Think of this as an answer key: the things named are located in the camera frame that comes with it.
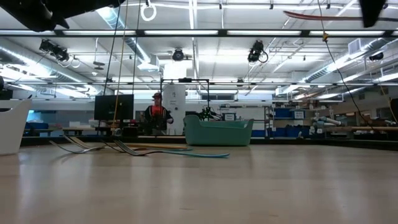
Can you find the thin black overhead rail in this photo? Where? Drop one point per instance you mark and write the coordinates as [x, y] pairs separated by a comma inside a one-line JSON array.
[[311, 84]]

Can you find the small black ceiling device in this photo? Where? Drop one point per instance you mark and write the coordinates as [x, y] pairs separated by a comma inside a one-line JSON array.
[[376, 56]]

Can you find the blue storage bin shelf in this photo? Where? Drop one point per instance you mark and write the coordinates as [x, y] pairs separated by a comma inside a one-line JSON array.
[[284, 113]]

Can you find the person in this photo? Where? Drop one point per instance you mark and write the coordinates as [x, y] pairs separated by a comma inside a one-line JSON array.
[[157, 115]]

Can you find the teal plastic bin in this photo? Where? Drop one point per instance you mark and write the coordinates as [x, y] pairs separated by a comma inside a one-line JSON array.
[[217, 135]]

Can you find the black aluminium table frame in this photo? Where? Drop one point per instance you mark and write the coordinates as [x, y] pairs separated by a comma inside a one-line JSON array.
[[357, 143]]

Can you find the wooden workbench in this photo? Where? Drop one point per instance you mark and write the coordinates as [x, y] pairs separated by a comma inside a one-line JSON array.
[[373, 128]]

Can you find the gold fork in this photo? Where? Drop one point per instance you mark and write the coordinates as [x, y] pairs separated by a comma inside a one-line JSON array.
[[155, 146]]

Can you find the white cylindrical tank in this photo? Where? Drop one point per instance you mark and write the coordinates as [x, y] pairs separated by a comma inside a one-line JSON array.
[[177, 102]]

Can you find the small black robot arm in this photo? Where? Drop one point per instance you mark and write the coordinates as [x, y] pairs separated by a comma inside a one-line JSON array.
[[206, 113]]

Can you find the white plastic bin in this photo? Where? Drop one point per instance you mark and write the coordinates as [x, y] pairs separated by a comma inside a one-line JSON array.
[[12, 130]]

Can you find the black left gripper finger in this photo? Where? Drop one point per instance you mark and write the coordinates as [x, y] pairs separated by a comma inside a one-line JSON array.
[[84, 6]]

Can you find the silver ventilation duct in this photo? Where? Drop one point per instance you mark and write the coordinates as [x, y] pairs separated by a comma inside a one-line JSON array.
[[107, 18]]

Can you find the white ceiling vent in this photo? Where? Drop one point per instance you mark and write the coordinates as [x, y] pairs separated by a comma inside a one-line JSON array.
[[354, 46]]

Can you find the thick black overhead rail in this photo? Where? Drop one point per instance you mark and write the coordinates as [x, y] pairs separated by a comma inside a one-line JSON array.
[[222, 32]]

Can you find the round black ceiling device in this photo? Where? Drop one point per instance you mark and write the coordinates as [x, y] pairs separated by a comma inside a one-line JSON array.
[[178, 55]]

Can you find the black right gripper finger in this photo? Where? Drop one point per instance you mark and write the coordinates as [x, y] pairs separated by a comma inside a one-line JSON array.
[[371, 12]]

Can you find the white sign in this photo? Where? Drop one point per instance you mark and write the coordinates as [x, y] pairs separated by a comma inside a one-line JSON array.
[[229, 116]]

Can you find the black ceiling spotlight cluster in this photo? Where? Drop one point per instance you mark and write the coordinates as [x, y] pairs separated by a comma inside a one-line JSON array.
[[56, 51]]

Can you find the black computer monitor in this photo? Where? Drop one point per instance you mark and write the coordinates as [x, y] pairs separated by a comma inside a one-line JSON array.
[[109, 107]]

